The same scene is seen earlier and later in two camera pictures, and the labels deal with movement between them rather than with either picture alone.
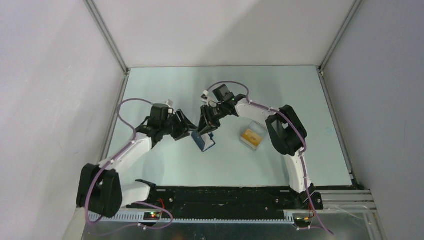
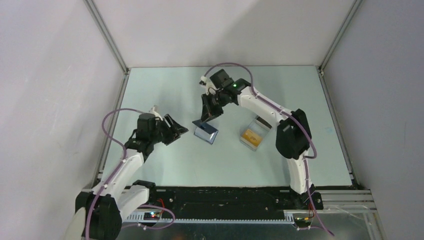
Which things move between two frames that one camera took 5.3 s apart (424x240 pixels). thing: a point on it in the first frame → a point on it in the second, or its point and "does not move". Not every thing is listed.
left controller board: (152, 216) does not move
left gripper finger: (184, 121) → (174, 125)
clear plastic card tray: (252, 135) does not move
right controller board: (306, 220) does not move
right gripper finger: (214, 123) → (216, 110)
